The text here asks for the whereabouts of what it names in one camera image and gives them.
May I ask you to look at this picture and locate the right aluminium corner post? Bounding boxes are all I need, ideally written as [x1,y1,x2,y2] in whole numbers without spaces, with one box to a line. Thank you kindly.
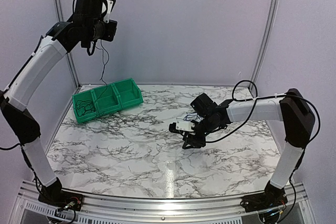
[251,0,279,83]

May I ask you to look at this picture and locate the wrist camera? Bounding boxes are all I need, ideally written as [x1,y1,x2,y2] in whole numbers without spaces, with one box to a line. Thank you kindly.
[169,121,195,133]
[101,0,116,23]

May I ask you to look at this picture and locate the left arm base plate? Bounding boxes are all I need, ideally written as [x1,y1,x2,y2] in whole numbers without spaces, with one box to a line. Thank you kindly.
[38,190,84,211]

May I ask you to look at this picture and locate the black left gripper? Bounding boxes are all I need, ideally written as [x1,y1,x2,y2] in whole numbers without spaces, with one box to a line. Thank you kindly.
[85,19,117,41]

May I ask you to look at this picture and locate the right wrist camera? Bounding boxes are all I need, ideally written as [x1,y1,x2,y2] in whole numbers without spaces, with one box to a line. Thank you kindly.
[169,121,195,133]

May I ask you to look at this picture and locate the black cable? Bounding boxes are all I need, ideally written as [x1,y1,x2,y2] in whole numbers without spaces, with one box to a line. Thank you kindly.
[75,100,96,117]

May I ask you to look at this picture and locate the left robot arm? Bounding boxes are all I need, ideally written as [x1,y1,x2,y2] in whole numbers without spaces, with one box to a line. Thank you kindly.
[1,0,117,206]

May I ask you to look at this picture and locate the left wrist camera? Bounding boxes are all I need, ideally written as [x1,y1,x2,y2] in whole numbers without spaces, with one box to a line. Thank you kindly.
[101,0,116,23]

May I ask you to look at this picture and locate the blue cable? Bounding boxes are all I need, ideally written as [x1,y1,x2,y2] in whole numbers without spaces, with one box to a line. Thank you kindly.
[183,112,203,124]

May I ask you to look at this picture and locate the green bin left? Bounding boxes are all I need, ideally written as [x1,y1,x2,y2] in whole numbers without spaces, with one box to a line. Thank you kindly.
[72,90,100,124]

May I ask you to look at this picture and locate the green bin middle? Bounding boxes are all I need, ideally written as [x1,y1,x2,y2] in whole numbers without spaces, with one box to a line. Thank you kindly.
[92,84,121,116]

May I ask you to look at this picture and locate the left aluminium corner post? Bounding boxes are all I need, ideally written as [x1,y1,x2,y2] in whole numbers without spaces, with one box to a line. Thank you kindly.
[54,0,80,89]

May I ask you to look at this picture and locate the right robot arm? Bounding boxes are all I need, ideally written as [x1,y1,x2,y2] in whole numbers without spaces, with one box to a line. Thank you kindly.
[177,88,321,207]

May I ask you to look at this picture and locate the green bin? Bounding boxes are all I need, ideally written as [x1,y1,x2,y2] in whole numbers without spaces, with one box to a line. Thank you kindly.
[112,78,143,109]
[72,90,100,124]
[92,84,121,116]

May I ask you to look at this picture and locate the aluminium front rail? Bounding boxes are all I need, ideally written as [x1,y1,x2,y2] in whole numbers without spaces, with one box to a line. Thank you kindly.
[9,180,315,223]

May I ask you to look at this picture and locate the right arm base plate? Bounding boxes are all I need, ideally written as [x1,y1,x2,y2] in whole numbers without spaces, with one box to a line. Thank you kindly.
[240,188,288,212]

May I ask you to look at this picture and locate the aluminium corner post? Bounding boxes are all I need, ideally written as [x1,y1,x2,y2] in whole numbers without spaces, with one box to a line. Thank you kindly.
[54,0,80,89]
[251,0,279,83]

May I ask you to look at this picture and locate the green bin right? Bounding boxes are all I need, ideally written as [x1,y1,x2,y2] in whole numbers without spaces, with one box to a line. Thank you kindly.
[112,78,143,109]

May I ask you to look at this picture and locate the brown cable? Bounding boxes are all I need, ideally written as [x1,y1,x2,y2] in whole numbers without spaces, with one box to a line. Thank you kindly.
[93,39,112,104]

